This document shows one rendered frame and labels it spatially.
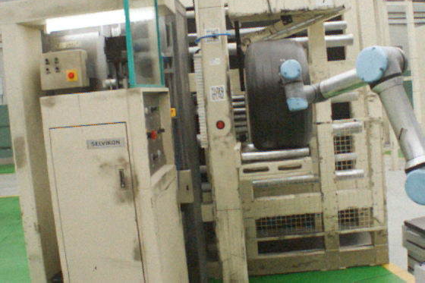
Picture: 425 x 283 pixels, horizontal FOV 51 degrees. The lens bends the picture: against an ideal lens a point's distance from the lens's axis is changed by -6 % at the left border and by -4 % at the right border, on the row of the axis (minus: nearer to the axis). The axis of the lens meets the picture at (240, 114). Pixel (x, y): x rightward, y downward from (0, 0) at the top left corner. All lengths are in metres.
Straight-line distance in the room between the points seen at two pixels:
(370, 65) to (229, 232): 1.28
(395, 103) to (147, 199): 0.94
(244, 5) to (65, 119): 1.27
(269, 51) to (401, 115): 0.92
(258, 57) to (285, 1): 0.54
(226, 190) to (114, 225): 0.78
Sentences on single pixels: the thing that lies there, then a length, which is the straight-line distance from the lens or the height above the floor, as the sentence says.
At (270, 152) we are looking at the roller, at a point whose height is 0.91.
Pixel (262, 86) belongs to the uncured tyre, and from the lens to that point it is 2.11.
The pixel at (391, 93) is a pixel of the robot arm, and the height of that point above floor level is 1.17.
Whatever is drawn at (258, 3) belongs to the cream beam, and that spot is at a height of 1.70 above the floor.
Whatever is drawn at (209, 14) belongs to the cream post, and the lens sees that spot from 2.36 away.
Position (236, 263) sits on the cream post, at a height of 0.32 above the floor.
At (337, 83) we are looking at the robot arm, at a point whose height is 1.22.
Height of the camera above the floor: 1.22
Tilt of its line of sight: 3 degrees down
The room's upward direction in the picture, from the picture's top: 5 degrees counter-clockwise
